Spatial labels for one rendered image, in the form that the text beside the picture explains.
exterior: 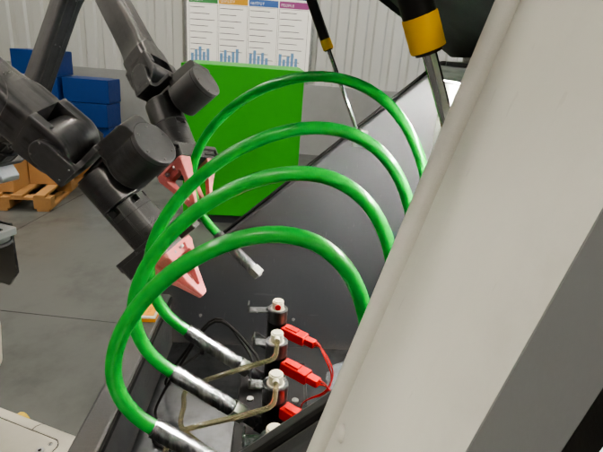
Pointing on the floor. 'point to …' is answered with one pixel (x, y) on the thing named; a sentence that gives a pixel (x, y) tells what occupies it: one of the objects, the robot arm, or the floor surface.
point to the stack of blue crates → (81, 91)
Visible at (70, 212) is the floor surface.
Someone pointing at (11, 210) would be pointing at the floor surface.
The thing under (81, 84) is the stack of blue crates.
